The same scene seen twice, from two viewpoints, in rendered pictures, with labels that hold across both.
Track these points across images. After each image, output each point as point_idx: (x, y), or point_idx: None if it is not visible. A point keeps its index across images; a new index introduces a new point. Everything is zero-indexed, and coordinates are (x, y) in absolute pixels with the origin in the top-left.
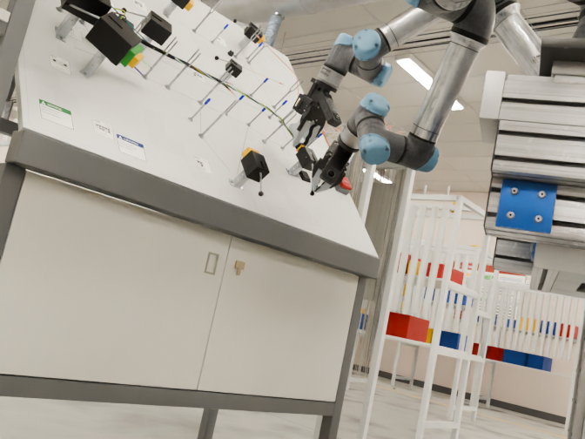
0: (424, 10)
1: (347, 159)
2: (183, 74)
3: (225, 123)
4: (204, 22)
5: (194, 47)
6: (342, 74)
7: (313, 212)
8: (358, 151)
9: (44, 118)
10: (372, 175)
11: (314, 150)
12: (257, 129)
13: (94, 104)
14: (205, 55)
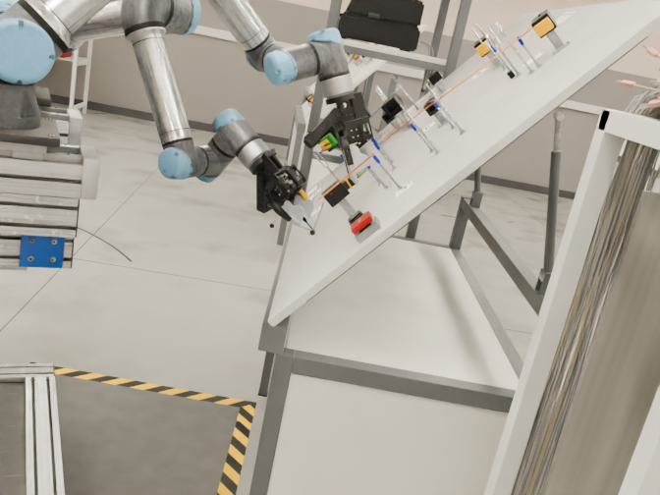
0: (179, 32)
1: (256, 183)
2: (413, 134)
3: (378, 172)
4: (546, 42)
5: (472, 93)
6: (319, 81)
7: (306, 254)
8: (250, 171)
9: (308, 192)
10: (570, 224)
11: (424, 182)
12: (396, 170)
13: (331, 180)
14: (471, 97)
